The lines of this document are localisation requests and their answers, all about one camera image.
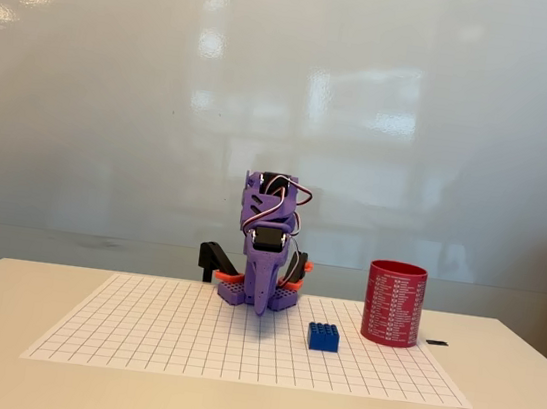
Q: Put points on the black table clamp orange pad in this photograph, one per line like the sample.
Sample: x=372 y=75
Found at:
x=211 y=254
x=299 y=268

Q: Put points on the small black flat piece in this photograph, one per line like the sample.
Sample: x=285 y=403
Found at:
x=437 y=342

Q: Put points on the blue toy brick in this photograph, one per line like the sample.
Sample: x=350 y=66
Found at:
x=323 y=338

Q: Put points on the red cup with white print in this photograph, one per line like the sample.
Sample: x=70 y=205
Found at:
x=393 y=306

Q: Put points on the white grid paper sheet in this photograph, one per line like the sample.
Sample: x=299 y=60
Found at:
x=186 y=334

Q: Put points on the purple robot arm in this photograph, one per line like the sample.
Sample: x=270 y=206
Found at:
x=263 y=203

